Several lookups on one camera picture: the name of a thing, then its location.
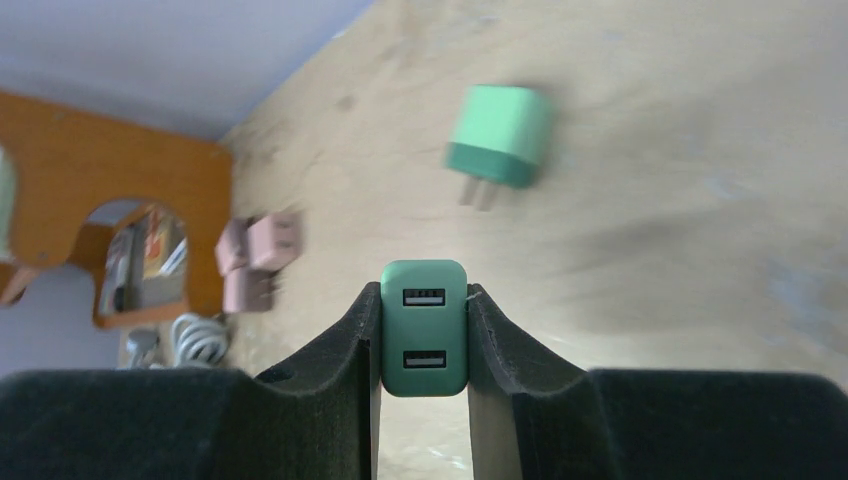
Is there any orange small booklet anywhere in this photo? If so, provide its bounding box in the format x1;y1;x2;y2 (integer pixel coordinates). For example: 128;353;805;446
142;204;182;279

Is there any orange wooden shelf rack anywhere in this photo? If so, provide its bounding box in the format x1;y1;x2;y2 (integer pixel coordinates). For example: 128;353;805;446
1;93;232;328

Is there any pink plug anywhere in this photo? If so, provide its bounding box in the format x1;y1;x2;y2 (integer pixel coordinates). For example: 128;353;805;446
222;267;274;314
215;218;249;276

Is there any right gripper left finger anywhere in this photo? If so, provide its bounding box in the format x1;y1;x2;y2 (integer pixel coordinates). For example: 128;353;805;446
1;282;381;479

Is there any grey power cord bundle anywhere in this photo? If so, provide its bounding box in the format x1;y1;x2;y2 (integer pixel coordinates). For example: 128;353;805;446
122;313;233;370

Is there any coloured marker pen pack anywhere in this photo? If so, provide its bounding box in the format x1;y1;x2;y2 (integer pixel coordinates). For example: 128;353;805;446
99;224;135;315

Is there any green plug strip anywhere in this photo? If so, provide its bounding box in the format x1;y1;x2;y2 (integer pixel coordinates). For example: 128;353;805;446
380;259;468;397

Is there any green plug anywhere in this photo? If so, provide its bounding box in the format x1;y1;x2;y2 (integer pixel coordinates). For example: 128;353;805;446
445;84;554;210

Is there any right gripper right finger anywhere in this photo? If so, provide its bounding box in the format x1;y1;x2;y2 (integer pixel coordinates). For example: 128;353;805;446
467;284;847;479

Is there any white marker pen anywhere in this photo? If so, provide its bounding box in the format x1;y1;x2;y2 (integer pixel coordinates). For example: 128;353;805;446
158;238;187;276

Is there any pink plug strip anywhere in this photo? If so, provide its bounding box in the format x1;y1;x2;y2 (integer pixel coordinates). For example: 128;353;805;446
247;211;302;272

